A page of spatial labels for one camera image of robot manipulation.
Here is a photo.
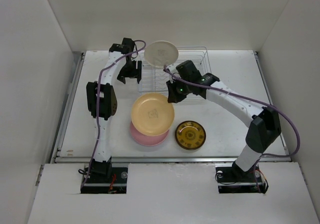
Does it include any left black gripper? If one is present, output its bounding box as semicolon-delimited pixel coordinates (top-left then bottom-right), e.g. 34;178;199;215
118;59;141;84

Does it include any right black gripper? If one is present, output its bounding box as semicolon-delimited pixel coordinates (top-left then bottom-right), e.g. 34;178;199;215
166;76;192;103

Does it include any white wire dish rack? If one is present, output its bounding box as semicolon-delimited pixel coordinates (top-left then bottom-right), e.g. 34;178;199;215
138;46;210;103

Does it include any tan plate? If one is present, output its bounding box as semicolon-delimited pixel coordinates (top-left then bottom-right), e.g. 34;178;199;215
144;41;179;68

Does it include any beige plastic plate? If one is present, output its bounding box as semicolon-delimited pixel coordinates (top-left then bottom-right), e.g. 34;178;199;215
131;93;175;136

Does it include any pink plastic plate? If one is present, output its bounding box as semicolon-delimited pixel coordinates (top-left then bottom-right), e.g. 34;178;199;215
129;122;169;147

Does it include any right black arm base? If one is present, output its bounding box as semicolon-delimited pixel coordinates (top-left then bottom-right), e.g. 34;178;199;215
215;166;269;194

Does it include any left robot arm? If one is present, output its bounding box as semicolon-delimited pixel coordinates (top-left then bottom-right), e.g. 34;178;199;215
83;38;146;184

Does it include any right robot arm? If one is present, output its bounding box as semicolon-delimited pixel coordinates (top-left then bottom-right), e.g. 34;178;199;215
164;60;282;181

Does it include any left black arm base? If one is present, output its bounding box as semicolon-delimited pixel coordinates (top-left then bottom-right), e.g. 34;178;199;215
78;161;129;194

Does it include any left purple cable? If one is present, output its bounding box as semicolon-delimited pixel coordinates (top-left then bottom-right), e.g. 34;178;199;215
82;40;147;184

